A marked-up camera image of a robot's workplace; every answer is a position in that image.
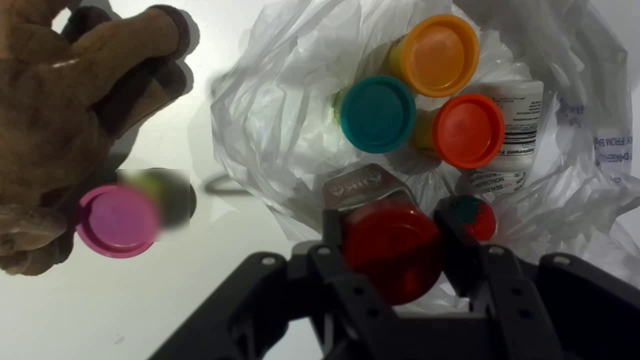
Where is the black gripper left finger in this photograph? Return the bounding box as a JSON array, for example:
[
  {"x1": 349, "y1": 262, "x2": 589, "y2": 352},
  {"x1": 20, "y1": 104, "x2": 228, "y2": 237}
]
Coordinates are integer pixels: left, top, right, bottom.
[{"x1": 147, "y1": 208, "x2": 403, "y2": 360}]

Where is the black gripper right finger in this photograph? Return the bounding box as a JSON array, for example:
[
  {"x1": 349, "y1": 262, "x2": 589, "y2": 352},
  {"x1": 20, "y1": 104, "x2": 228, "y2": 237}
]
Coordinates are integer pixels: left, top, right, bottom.
[{"x1": 433, "y1": 198, "x2": 640, "y2": 360}]

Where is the red lid dough tub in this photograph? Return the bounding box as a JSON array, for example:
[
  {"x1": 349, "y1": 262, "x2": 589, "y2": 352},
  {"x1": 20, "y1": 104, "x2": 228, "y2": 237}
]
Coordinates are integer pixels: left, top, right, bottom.
[{"x1": 441, "y1": 193, "x2": 500, "y2": 243}]

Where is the red cap spice jar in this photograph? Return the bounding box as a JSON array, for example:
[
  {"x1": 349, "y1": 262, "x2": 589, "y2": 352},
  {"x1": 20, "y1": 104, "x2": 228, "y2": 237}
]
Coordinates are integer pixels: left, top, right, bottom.
[{"x1": 323, "y1": 163, "x2": 447, "y2": 308}]

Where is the orange lid dough tub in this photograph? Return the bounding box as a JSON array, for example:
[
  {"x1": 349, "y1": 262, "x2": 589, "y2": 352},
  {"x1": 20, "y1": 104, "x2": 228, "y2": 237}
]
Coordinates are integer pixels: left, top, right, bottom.
[{"x1": 416, "y1": 92, "x2": 509, "y2": 172}]

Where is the pink lid dough tub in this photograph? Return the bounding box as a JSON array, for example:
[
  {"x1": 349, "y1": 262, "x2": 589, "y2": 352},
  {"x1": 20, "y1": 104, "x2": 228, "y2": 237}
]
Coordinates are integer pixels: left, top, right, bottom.
[{"x1": 75, "y1": 168, "x2": 169, "y2": 259}]

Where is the teal lid dough tub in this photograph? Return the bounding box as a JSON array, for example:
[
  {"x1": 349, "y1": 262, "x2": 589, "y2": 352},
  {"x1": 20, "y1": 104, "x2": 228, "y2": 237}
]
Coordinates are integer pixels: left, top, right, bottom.
[{"x1": 335, "y1": 74, "x2": 420, "y2": 156}]

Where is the yellow lid dough tub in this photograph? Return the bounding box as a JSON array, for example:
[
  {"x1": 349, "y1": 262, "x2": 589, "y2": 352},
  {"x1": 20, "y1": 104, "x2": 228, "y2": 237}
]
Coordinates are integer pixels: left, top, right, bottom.
[{"x1": 387, "y1": 14, "x2": 483, "y2": 99}]

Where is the brown plush animal toy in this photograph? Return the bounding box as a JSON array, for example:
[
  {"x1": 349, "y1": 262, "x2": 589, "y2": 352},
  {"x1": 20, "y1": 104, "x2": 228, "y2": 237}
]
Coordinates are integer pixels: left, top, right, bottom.
[{"x1": 0, "y1": 0, "x2": 200, "y2": 277}]

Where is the white plastic bag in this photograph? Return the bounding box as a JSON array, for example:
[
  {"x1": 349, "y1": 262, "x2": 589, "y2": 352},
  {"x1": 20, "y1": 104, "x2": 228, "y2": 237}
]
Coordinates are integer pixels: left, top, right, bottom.
[{"x1": 207, "y1": 0, "x2": 640, "y2": 316}]

